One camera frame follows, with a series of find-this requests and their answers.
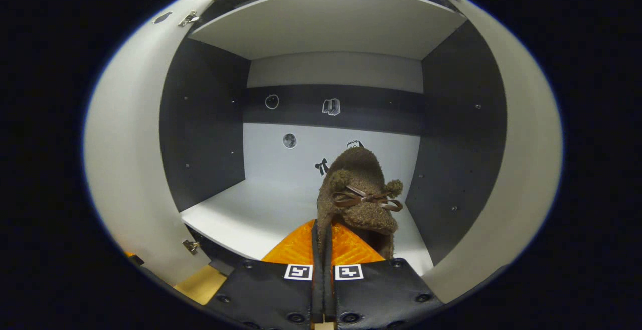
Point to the white cabinet door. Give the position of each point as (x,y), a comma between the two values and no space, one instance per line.
(526,169)
(130,144)

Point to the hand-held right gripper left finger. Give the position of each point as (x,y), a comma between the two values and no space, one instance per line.
(261,290)

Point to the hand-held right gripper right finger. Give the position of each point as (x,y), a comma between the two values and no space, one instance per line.
(328,280)

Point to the white shoe cabinet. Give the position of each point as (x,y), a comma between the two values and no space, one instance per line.
(326,24)

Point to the brown fuzzy shoe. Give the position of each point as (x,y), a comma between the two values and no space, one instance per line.
(361,174)

